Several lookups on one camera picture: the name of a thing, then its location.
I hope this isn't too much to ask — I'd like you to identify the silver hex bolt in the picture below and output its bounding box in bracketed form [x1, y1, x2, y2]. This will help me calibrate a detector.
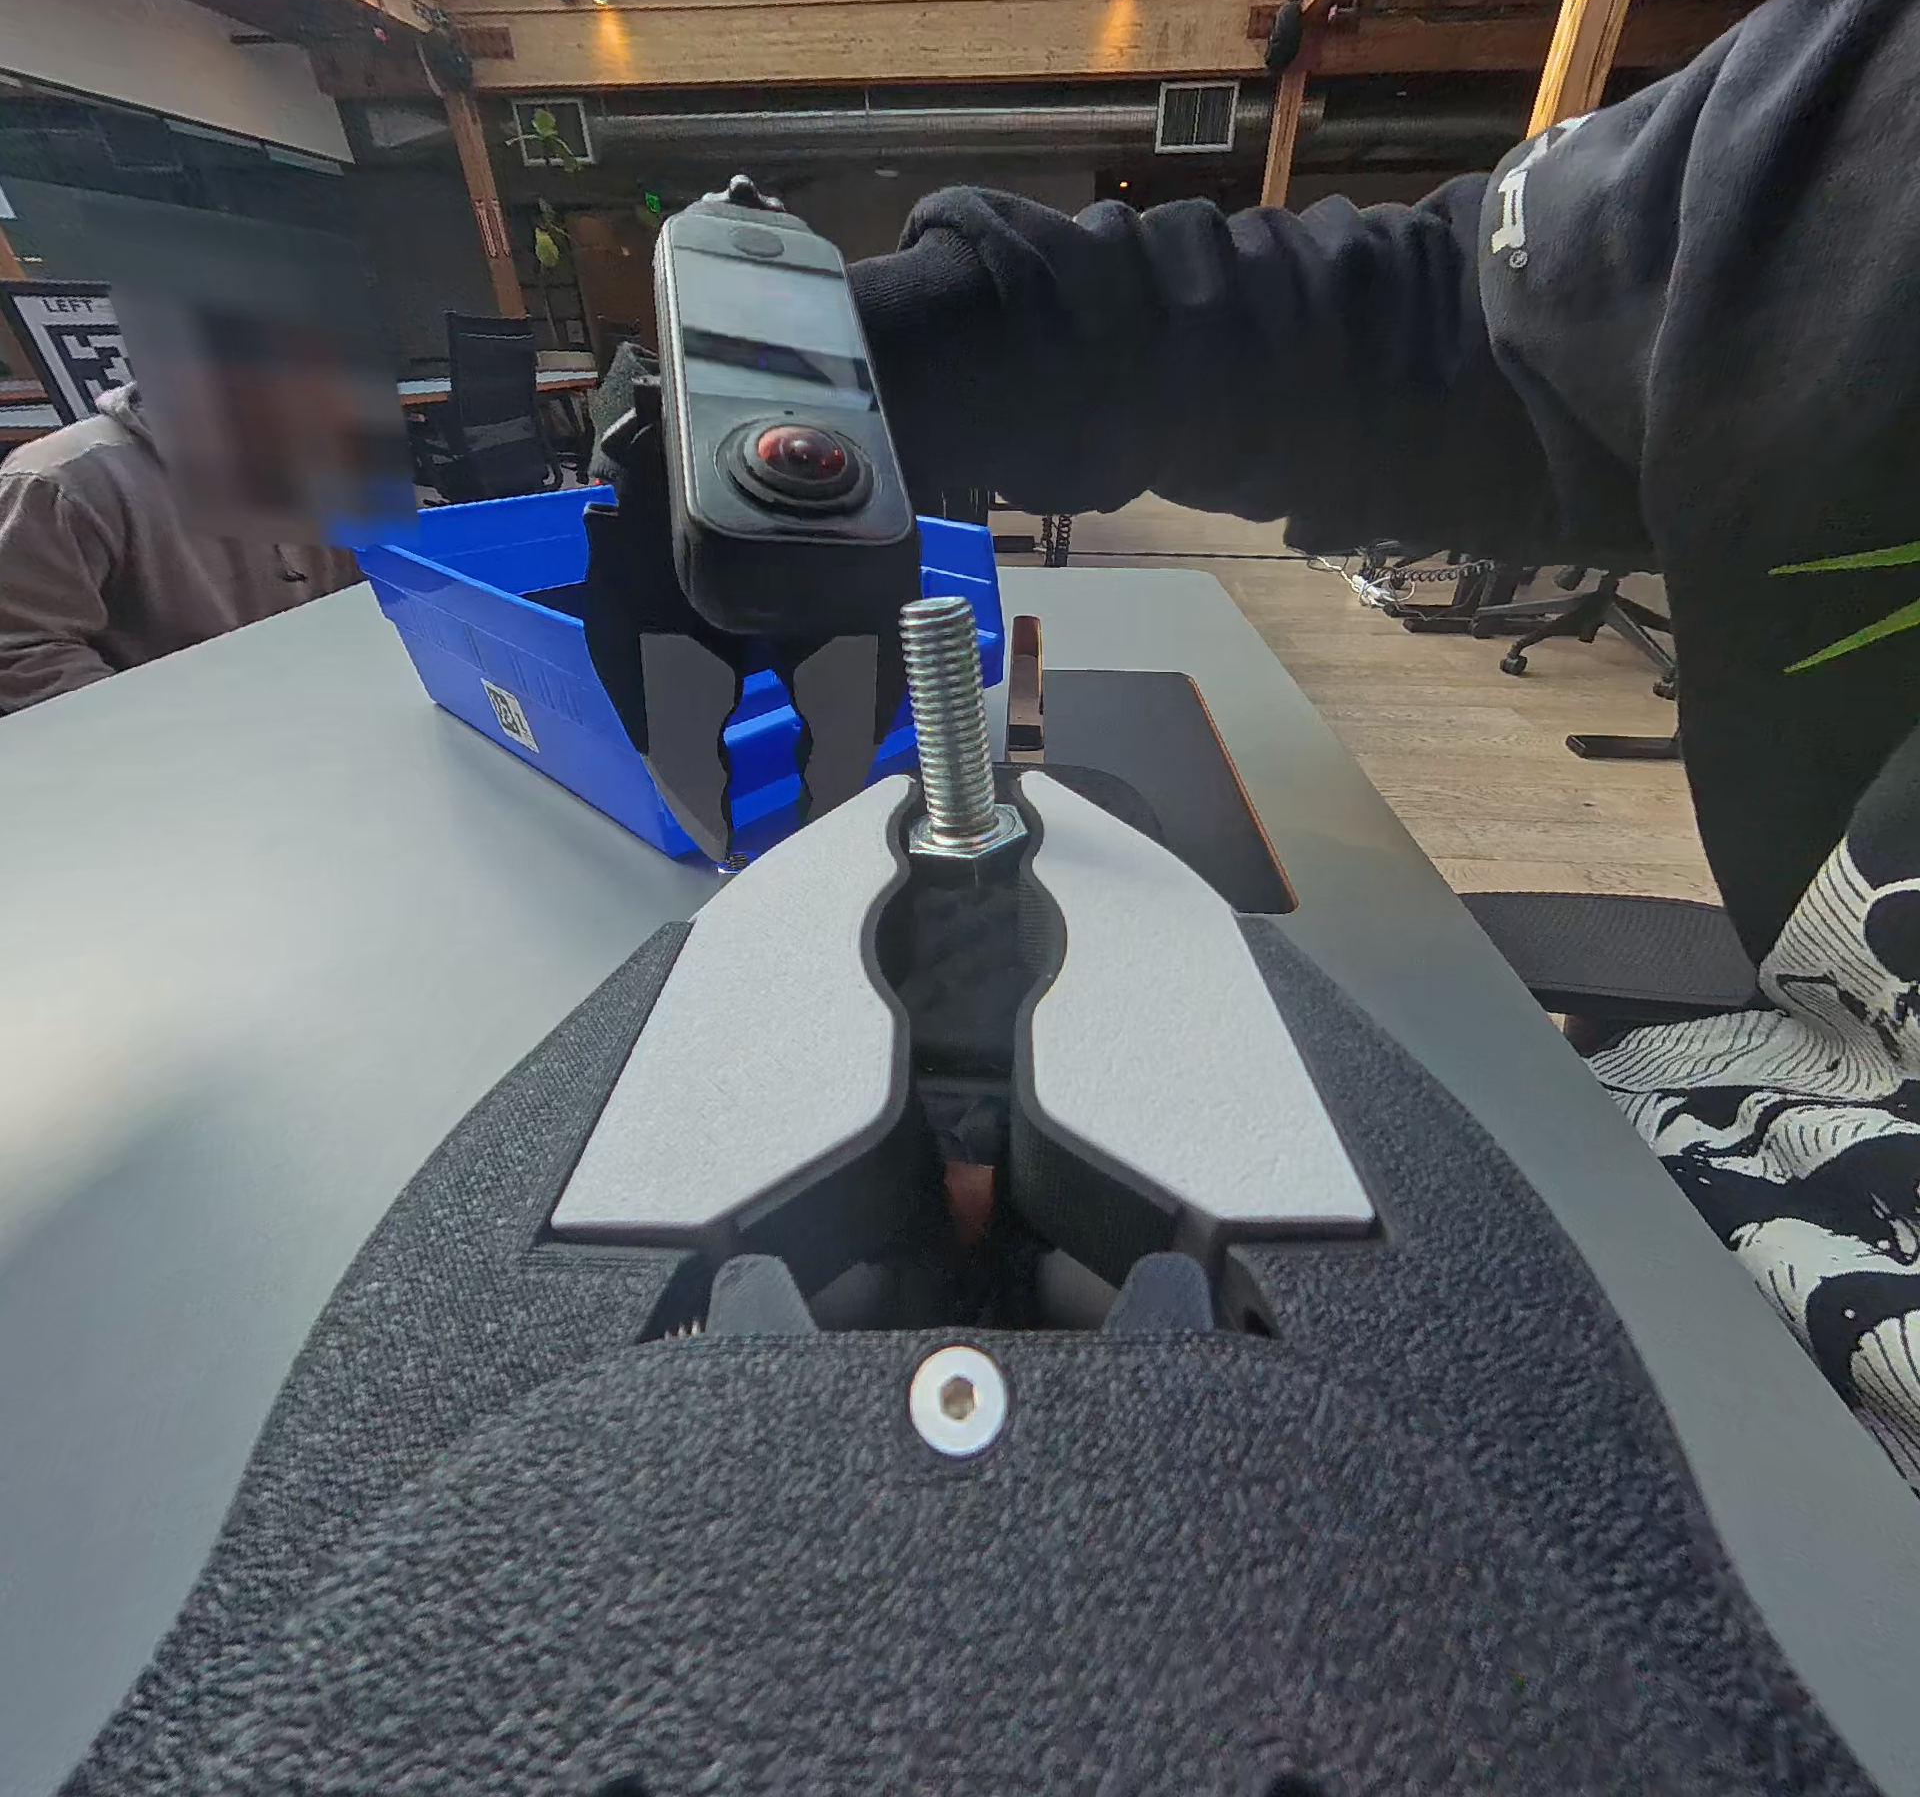
[898, 594, 1034, 866]

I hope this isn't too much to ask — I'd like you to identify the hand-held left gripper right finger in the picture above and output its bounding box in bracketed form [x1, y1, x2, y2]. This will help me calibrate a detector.
[1019, 774, 1379, 1240]

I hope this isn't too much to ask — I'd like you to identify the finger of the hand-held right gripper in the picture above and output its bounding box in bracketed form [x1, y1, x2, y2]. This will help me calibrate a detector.
[637, 627, 739, 866]
[792, 634, 885, 816]

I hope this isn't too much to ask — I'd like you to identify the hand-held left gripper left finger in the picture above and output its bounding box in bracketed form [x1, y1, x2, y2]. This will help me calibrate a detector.
[549, 774, 919, 1252]

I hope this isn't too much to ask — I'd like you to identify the black white printed clothing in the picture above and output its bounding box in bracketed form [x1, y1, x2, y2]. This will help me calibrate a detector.
[1581, 537, 1920, 1455]

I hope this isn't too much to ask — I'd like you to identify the person's right forearm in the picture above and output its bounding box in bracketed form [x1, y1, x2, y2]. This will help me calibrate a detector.
[843, 0, 1920, 584]

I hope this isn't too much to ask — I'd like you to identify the grey ceiling duct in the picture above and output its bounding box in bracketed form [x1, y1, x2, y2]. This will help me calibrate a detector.
[591, 95, 1330, 164]

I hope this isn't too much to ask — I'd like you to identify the black office chair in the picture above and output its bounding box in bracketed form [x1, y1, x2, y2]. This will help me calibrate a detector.
[1461, 894, 1771, 1019]
[442, 313, 563, 501]
[1355, 549, 1683, 701]

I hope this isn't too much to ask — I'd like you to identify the black white marker board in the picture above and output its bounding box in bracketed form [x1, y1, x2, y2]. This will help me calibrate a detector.
[0, 283, 135, 425]

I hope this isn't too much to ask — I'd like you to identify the wood-edged grey table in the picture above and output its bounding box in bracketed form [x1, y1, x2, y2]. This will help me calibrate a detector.
[393, 354, 601, 406]

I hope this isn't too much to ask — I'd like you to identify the green potted plant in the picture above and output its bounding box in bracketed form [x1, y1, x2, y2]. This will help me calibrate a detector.
[509, 102, 594, 270]

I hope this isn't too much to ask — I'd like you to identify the blue plastic bin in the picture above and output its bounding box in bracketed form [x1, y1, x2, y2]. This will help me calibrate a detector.
[353, 485, 1004, 869]

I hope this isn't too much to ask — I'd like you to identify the person's right hand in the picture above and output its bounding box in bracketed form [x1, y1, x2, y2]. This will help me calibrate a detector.
[589, 339, 665, 480]

